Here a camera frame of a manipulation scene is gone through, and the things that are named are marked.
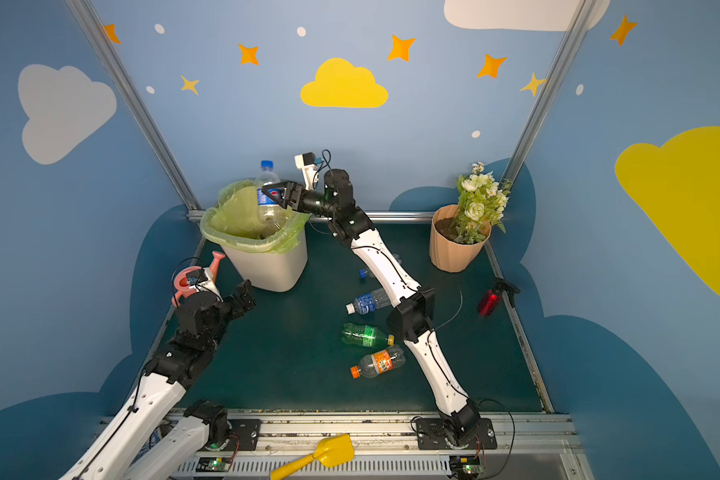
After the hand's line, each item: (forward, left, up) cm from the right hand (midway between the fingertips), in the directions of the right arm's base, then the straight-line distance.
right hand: (272, 185), depth 72 cm
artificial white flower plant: (+11, -56, -12) cm, 59 cm away
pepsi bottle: (-3, +2, -7) cm, 8 cm away
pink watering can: (-9, +34, -30) cm, 46 cm away
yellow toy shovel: (-50, -17, -41) cm, 66 cm away
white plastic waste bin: (-5, +5, -29) cm, 30 cm away
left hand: (-17, +9, -19) cm, 28 cm away
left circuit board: (-54, +11, -42) cm, 69 cm away
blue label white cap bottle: (-10, -24, -37) cm, 46 cm away
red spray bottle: (-8, -63, -34) cm, 72 cm away
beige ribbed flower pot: (+7, -50, -31) cm, 59 cm away
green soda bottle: (-20, -24, -41) cm, 51 cm away
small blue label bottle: (+4, -22, -40) cm, 46 cm away
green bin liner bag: (+8, +19, -20) cm, 28 cm away
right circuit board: (-51, -50, -44) cm, 84 cm away
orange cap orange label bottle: (-29, -29, -38) cm, 55 cm away
